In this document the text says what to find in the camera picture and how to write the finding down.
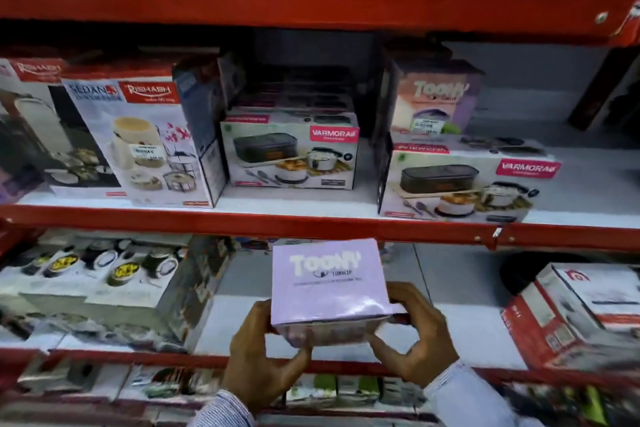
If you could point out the person's right hand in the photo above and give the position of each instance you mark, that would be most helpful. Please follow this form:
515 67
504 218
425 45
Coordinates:
425 341

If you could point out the person's left hand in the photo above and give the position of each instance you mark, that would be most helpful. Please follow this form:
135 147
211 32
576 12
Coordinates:
255 366

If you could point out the person's right thumb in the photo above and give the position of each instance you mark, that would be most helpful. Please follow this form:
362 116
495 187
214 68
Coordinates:
385 346

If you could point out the person's left thumb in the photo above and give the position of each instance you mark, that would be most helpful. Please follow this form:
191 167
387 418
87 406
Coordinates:
296 359

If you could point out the lilac lunch box carton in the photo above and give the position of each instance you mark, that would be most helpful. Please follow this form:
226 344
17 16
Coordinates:
327 281
430 96

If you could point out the person's left forearm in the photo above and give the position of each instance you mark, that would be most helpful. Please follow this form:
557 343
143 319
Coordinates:
222 411

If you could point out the person's right forearm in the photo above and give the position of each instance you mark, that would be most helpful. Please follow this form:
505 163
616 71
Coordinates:
465 399

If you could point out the white carton with green print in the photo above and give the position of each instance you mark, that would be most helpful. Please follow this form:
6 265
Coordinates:
312 389
358 389

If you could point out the white carton with dark items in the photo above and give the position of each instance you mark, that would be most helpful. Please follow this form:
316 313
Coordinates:
165 382

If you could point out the white carton with black lunchbox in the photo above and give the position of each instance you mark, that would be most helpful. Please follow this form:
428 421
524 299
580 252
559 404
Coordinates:
290 156
465 186

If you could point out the red and white appliance carton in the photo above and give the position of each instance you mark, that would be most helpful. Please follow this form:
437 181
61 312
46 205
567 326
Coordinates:
575 316

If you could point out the grey carton with round containers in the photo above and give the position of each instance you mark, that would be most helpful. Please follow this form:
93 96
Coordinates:
115 286

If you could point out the green and black packaged items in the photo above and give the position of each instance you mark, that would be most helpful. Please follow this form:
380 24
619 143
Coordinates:
575 406

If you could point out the grey blurred carton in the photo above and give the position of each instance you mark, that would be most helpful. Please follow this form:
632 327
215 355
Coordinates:
65 376

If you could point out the white carton with beige tiffin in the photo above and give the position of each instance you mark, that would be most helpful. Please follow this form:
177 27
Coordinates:
140 141

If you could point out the dark carton with white tiffin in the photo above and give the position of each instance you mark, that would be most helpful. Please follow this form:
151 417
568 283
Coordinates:
45 136

